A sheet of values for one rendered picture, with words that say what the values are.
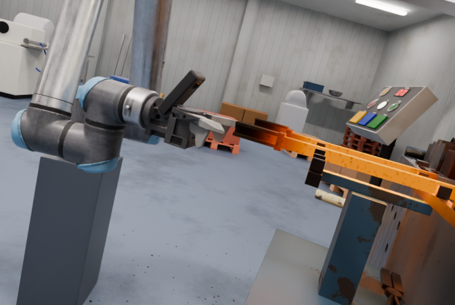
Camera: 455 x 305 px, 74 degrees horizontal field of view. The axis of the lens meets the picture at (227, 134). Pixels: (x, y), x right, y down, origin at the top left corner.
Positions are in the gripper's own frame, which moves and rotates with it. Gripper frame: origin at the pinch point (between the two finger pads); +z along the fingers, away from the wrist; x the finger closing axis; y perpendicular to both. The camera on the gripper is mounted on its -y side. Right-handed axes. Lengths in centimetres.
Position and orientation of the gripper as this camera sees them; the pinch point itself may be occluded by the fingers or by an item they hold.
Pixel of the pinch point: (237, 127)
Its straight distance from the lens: 63.0
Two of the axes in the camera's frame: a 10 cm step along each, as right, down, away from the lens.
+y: -2.5, 9.6, 1.5
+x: -2.9, 0.8, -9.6
